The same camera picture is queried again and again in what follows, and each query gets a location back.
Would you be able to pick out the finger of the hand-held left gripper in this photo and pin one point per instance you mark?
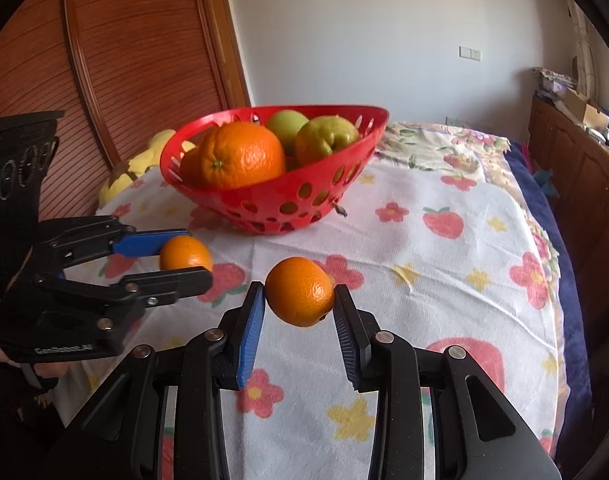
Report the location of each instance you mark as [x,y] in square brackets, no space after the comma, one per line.
[144,242]
[174,282]

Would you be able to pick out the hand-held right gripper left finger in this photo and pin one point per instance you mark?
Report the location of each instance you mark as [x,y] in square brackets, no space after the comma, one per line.
[249,340]

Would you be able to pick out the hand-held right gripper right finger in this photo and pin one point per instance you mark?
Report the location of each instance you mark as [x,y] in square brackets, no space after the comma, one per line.
[347,340]

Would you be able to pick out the small mandarin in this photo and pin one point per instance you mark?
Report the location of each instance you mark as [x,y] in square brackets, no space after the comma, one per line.
[184,255]
[297,292]

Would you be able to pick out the red perforated plastic basket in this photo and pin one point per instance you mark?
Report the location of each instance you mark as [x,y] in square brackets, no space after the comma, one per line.
[219,196]

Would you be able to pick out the large orange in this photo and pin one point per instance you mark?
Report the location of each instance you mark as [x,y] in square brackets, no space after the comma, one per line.
[242,155]

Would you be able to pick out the small green apple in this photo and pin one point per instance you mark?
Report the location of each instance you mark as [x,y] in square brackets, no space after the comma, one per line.
[287,125]

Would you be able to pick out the yellow-green pear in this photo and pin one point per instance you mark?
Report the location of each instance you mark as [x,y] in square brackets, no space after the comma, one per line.
[324,137]

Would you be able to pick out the person's left hand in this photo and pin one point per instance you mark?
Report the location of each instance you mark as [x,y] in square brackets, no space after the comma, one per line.
[52,370]

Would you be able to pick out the medium orange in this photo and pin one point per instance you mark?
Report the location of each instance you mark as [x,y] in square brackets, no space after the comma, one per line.
[190,167]

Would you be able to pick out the yellow plush toy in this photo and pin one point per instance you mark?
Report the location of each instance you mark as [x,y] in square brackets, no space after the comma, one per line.
[159,145]

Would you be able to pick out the strawberry printed white blanket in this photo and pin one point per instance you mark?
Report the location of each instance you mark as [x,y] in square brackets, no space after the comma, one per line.
[444,270]

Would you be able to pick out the small brown stem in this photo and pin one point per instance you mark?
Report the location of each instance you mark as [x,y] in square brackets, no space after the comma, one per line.
[340,209]

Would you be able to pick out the wooden wardrobe door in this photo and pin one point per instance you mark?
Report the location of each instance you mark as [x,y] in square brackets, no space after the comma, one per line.
[134,35]

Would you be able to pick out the floral quilt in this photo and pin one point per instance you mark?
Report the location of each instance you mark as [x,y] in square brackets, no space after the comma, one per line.
[434,137]

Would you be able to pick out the dark blue bedsheet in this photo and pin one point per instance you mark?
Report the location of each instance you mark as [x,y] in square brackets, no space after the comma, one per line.
[572,300]

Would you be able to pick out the teal cloth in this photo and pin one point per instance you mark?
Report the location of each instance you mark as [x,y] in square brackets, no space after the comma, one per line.
[544,180]

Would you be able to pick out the wooden cabinet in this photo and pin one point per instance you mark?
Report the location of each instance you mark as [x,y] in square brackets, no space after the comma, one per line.
[584,185]

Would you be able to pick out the cardboard box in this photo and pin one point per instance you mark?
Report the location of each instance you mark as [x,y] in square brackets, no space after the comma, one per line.
[592,115]

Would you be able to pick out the pale curtain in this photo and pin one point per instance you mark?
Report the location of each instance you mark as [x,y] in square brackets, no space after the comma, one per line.
[582,45]

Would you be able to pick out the white wall switch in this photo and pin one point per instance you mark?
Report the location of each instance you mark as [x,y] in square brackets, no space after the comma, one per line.
[469,52]

